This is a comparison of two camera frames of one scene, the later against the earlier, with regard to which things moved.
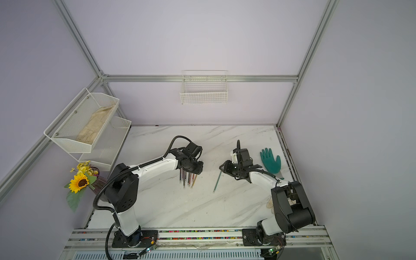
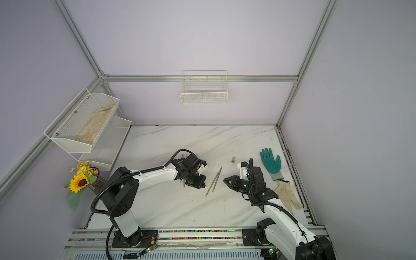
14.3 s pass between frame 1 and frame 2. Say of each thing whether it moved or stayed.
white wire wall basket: stayed
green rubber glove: stayed
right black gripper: moved
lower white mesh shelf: stayed
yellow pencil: moved
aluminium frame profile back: stayed
